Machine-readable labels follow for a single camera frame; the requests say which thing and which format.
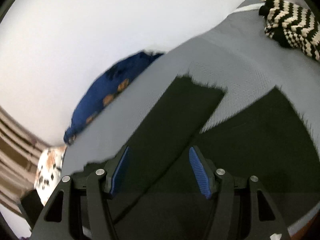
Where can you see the black pants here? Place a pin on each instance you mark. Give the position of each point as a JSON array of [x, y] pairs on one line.
[[265, 165]]

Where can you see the grey mesh mattress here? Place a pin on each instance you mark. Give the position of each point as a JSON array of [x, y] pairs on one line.
[[235, 57]]

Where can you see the blue floral blanket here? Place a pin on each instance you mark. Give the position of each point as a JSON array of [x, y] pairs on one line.
[[105, 89]]

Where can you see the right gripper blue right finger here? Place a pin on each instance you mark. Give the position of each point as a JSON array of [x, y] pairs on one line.
[[202, 171]]

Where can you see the beige curtain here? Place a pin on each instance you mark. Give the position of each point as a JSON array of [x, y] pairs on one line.
[[20, 152]]

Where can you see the black white knitted cloth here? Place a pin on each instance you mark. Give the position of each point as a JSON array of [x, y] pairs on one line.
[[292, 26]]

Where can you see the white floral pillow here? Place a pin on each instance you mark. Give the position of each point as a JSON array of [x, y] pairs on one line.
[[48, 172]]

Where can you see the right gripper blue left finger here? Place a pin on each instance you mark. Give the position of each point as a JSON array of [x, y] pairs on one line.
[[115, 169]]

